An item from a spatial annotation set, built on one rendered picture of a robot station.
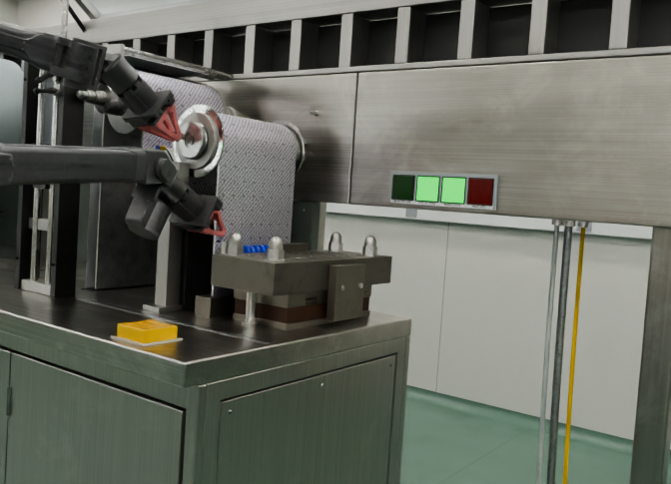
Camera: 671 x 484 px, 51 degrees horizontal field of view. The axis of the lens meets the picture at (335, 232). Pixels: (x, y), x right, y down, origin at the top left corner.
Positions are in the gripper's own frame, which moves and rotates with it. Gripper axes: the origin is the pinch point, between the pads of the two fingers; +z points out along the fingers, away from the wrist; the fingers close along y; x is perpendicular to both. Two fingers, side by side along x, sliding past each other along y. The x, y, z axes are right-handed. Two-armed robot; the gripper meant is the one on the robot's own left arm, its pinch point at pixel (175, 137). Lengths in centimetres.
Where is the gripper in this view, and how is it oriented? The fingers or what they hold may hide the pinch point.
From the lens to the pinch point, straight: 146.4
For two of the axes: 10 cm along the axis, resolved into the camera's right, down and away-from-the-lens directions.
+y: 8.0, 0.2, -6.1
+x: 3.8, -8.0, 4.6
